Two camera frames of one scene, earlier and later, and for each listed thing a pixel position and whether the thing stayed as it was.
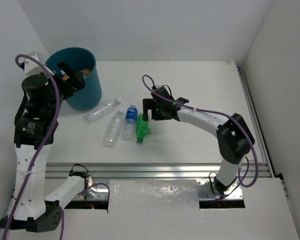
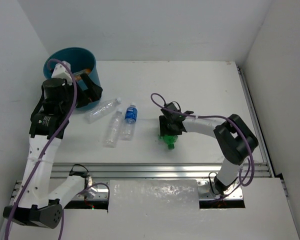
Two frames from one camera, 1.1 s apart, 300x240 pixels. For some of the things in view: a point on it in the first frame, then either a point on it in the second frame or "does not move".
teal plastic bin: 89,96 does not move
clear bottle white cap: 111,137 does not move
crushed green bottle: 142,128 -> 170,140
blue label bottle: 129,131 does not move
